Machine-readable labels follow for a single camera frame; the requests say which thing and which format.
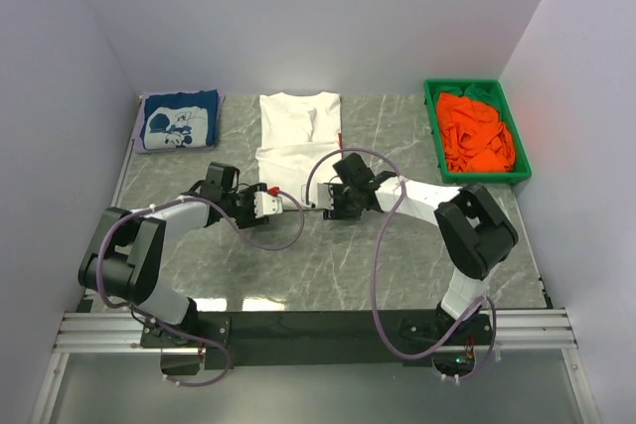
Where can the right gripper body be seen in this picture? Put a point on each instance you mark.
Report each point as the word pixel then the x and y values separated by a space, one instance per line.
pixel 336 203

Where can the white t-shirt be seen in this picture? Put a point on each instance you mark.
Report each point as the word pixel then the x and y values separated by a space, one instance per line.
pixel 297 132

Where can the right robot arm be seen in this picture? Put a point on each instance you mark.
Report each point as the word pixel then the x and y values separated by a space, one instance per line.
pixel 477 234

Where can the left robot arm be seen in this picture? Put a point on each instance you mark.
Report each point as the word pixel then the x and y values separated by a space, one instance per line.
pixel 124 255

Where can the folded blue printed t-shirt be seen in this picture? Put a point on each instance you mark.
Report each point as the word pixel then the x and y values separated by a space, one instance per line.
pixel 179 118

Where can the orange t-shirt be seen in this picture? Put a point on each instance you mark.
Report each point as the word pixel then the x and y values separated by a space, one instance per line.
pixel 474 139

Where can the dark green t-shirt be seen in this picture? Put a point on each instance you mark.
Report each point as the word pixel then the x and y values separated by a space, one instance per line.
pixel 480 92

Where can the green plastic bin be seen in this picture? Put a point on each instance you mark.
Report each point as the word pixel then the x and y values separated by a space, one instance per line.
pixel 522 170

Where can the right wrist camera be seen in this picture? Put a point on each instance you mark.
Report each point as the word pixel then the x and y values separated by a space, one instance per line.
pixel 317 196

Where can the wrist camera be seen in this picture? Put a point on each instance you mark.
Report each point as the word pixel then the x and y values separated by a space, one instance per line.
pixel 267 203
pixel 317 196

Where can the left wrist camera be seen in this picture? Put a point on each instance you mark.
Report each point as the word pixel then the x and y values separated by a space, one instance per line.
pixel 267 203

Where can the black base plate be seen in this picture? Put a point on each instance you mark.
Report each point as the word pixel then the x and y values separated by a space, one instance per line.
pixel 414 338

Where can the aluminium rail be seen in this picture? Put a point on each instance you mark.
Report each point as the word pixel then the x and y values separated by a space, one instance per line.
pixel 521 329

